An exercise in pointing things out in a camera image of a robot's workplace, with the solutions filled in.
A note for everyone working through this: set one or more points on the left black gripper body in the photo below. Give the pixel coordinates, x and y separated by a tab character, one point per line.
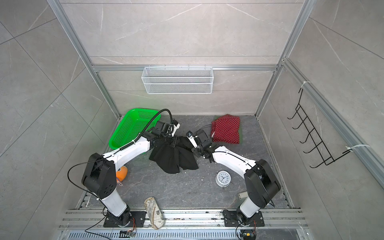
168	139

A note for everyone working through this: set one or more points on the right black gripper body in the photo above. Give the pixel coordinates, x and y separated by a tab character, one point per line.
201	150

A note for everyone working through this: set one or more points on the black skirt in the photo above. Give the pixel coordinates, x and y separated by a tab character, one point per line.
171	157

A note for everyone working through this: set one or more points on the red polka dot skirt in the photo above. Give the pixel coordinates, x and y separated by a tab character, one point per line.
226	129

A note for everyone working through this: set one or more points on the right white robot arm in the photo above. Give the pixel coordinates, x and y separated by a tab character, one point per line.
261	182

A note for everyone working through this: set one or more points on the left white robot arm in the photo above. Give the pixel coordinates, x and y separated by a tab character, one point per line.
100	175

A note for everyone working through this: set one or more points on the green plastic basket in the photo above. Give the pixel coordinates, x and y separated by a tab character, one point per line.
130	126

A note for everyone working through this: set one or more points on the white round clock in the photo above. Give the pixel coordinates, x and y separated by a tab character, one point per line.
223	179

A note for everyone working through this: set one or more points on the orange plush toy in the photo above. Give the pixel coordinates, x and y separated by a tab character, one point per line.
121	174

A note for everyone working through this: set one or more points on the beige small remote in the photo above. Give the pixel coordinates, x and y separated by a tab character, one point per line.
243	195

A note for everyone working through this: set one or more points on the patterned beige shoe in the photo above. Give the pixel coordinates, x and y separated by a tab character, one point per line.
155	215

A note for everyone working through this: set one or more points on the white wire mesh basket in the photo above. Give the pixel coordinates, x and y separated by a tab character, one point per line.
178	80

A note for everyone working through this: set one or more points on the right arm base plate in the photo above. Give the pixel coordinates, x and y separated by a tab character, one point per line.
231	220

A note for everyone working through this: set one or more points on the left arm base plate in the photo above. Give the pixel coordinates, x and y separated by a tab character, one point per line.
135	219

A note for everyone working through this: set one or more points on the black wall hook rack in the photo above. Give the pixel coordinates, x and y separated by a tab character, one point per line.
313	136

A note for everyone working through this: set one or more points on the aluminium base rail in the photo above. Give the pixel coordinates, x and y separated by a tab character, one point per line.
209	224

